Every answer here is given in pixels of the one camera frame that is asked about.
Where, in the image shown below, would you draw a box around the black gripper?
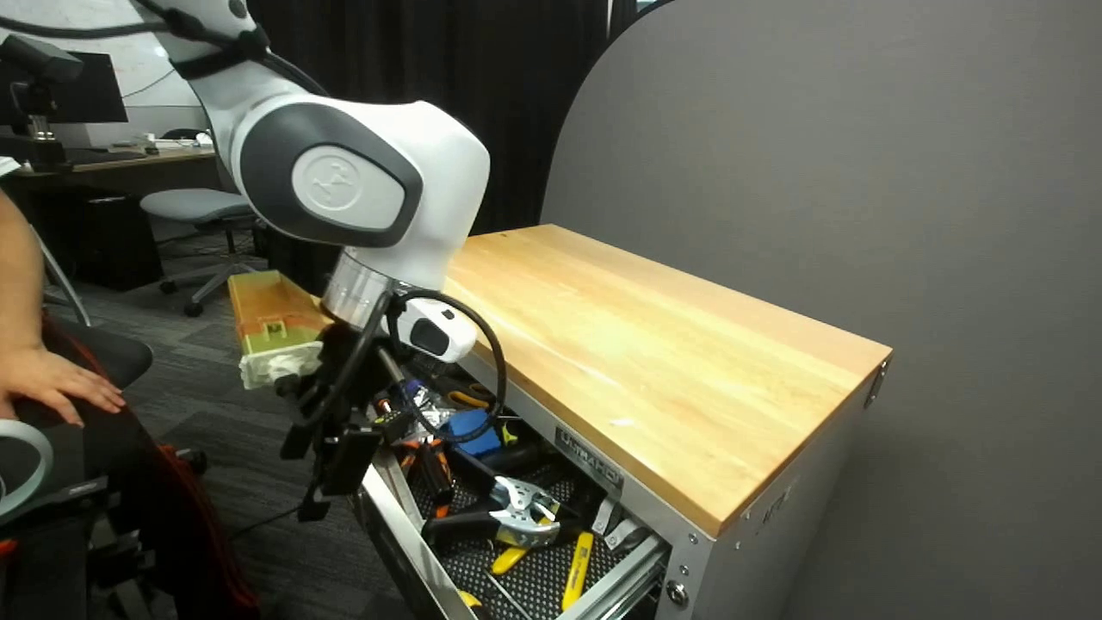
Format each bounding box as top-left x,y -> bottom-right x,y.
280,324 -> 401,523

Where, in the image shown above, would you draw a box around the person's bare forearm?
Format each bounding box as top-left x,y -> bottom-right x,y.
0,186 -> 55,357

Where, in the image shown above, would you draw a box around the grey metal open drawer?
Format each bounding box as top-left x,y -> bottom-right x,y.
352,341 -> 675,620

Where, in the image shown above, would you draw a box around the person's bare hand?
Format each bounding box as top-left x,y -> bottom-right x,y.
0,341 -> 129,430

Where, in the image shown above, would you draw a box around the orange black pliers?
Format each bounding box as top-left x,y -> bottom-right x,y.
392,441 -> 456,522

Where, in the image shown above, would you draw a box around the silver white tool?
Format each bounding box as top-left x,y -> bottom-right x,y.
396,383 -> 456,448

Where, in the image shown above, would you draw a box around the blue tool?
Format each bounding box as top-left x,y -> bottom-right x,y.
443,407 -> 505,463

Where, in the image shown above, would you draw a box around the silver locking pliers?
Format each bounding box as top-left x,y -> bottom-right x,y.
483,472 -> 569,550

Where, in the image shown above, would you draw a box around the thin metal rod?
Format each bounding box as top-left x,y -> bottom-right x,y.
477,565 -> 537,620

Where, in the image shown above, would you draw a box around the person's black trouser leg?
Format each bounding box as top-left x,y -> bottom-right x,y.
0,324 -> 253,620

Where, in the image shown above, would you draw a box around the black seat cushion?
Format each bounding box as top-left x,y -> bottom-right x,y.
52,321 -> 157,391

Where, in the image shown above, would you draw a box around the long yellow flat tool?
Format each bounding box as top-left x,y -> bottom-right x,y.
557,529 -> 600,612

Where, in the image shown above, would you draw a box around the grey office chair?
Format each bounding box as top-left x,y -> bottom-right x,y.
137,186 -> 275,321

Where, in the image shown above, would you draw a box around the white small parts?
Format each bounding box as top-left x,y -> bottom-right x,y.
590,495 -> 648,558

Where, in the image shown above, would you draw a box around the black box under desk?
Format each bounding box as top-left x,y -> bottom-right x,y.
44,186 -> 166,294

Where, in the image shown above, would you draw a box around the grey tool cabinet wooden top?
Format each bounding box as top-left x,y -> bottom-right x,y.
439,220 -> 898,620

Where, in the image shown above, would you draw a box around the background office desk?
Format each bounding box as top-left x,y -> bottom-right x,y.
0,130 -> 226,200

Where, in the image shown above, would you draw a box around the black computer monitor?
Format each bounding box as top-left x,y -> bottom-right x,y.
0,46 -> 129,130

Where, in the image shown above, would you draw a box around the grey partition panel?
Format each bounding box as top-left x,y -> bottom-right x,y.
537,0 -> 1102,620

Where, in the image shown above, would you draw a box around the black tool handle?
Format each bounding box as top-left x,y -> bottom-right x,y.
419,509 -> 500,550

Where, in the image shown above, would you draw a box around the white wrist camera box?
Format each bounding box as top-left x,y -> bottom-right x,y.
392,294 -> 477,367

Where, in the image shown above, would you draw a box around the short yellow tool handle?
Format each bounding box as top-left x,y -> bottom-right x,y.
487,541 -> 532,580

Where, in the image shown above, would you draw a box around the thin black camera cable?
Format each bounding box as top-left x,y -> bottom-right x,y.
383,285 -> 508,430

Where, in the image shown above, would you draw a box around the white controller ring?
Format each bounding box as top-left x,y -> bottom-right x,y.
0,416 -> 59,523

